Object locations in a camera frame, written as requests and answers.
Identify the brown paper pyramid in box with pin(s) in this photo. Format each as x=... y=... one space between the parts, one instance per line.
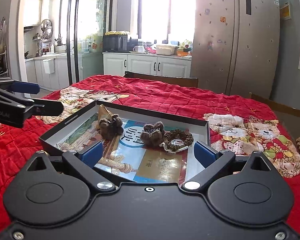
x=104 y=116

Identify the black microwave oven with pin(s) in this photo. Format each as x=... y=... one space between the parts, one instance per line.
x=115 y=43

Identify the dark wooden headboard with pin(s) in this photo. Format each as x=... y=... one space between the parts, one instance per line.
x=181 y=81

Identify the illustrated book in box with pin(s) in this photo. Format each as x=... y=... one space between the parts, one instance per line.
x=126 y=156

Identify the red quilted bedspread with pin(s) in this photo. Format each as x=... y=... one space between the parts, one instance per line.
x=17 y=145

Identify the white pot on counter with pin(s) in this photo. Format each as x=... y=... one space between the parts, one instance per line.
x=165 y=49

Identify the silver double-door refrigerator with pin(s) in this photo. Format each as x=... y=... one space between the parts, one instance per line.
x=236 y=45

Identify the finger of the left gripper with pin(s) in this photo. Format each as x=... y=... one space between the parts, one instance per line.
x=24 y=87
x=44 y=107

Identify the white kitchen cabinet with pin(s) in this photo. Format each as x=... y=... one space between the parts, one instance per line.
x=149 y=64

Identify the dark brown lace scrunchie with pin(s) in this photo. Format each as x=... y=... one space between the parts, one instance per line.
x=176 y=141

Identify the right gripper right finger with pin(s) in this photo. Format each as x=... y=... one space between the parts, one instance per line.
x=216 y=165

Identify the white hanging trash bin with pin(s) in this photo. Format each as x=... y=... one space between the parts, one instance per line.
x=49 y=66

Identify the black shallow cardboard box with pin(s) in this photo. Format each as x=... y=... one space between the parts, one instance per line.
x=198 y=128

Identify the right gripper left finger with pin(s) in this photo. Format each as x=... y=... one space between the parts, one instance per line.
x=80 y=165

